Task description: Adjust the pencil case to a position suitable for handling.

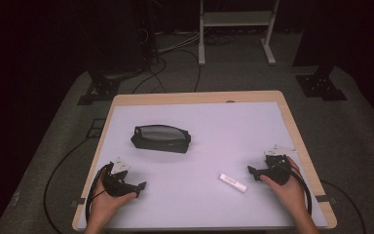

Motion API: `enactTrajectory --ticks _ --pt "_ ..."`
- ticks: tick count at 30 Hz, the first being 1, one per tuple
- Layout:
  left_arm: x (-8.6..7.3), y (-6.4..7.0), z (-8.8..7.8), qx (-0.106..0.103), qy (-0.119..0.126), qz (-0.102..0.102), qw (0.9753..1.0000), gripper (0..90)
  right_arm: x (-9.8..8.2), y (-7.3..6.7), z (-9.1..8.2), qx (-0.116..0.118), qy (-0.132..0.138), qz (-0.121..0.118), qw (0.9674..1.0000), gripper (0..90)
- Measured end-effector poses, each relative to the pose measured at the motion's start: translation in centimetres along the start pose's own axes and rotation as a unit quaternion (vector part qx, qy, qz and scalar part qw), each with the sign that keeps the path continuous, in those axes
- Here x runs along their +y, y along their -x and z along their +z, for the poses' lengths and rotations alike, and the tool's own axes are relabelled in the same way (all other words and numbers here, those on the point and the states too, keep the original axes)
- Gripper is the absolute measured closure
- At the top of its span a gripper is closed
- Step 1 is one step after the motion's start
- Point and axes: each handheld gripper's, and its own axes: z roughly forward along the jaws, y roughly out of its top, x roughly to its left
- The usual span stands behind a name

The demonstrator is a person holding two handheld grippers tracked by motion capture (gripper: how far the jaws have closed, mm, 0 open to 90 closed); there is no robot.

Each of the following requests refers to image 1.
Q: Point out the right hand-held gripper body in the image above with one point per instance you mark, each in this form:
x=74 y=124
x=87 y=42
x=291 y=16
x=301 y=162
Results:
x=277 y=172

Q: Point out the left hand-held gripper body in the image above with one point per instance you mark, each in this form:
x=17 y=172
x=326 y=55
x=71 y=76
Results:
x=113 y=185

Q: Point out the white eraser stick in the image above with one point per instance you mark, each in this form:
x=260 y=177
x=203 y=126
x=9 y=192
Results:
x=233 y=182

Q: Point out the black zip pouch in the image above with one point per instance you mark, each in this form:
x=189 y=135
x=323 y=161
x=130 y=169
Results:
x=162 y=139

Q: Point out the person's left hand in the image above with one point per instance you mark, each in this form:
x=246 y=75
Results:
x=104 y=204

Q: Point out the person's right hand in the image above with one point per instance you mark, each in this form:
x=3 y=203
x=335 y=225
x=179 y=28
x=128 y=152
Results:
x=290 y=195

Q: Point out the black tape strip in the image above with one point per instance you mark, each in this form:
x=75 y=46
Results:
x=81 y=201
x=321 y=198

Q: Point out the black stand base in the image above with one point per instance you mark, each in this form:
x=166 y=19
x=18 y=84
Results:
x=100 y=91
x=321 y=86

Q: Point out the white metal stand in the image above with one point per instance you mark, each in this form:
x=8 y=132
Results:
x=237 y=19

